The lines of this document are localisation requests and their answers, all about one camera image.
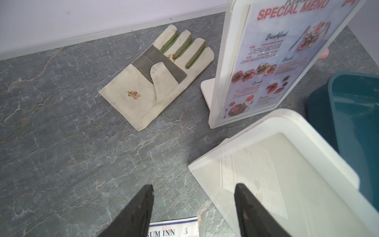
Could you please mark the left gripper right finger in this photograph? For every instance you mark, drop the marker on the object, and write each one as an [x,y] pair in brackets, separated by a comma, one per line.
[254,220]

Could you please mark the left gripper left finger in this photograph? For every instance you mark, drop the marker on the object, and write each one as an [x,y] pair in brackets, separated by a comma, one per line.
[134,219]

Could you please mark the dim sum menu sheet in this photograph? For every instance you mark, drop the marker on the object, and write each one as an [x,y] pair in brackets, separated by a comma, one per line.
[187,227]

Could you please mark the white menu holder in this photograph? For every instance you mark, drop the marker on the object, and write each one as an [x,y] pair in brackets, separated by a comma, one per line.
[299,179]
[235,20]

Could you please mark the special menu sheet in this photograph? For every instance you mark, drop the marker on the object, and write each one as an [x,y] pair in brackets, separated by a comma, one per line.
[279,41]

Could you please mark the teal plastic tray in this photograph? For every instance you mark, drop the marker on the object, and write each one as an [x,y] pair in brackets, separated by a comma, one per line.
[345,112]

